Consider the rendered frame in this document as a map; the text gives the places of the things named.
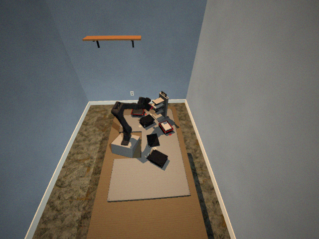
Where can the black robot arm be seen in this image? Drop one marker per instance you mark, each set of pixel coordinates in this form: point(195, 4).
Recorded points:
point(118, 111)

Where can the black rectangular frame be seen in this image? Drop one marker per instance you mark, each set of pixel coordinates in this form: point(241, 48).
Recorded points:
point(157, 158)

